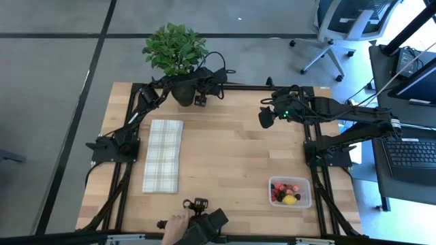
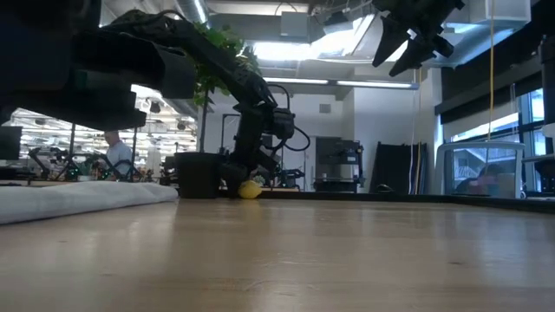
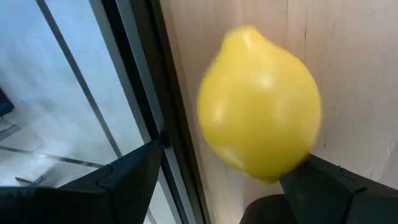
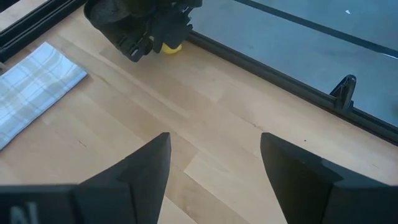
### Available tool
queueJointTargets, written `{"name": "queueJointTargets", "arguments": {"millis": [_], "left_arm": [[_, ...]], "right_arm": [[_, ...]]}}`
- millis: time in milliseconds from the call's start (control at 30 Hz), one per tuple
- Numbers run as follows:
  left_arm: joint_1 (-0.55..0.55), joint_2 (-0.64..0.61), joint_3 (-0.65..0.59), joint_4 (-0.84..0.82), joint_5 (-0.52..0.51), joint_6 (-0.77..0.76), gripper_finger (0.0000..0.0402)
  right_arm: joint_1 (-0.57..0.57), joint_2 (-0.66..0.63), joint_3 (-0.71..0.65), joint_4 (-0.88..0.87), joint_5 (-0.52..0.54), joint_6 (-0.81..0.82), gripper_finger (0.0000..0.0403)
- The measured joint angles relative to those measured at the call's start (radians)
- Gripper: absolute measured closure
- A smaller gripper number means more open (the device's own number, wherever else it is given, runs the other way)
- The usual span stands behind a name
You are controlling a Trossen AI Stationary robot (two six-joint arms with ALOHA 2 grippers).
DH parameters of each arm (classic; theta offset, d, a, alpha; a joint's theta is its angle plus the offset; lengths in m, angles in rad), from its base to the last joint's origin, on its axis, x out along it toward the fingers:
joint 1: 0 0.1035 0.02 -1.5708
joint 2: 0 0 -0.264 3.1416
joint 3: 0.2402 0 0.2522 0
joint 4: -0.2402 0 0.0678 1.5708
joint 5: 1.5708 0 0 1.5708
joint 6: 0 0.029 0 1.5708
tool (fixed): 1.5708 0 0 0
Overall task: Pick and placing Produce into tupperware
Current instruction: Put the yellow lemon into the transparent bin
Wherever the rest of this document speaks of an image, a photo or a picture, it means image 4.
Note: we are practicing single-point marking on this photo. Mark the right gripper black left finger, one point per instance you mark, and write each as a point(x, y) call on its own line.
point(133, 186)

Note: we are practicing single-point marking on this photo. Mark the small yellow lemon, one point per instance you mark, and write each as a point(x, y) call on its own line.
point(171, 49)

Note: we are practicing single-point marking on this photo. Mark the black table frame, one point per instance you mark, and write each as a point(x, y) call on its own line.
point(280, 79)

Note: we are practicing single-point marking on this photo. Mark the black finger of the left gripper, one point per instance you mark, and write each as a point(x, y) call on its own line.
point(136, 46)
point(171, 31)

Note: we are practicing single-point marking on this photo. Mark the black frame bracket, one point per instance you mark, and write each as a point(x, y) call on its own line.
point(345, 90)

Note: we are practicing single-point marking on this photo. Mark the white plaid cloth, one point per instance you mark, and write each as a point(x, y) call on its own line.
point(34, 87)

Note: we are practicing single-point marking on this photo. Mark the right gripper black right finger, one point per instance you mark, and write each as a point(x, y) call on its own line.
point(311, 193)

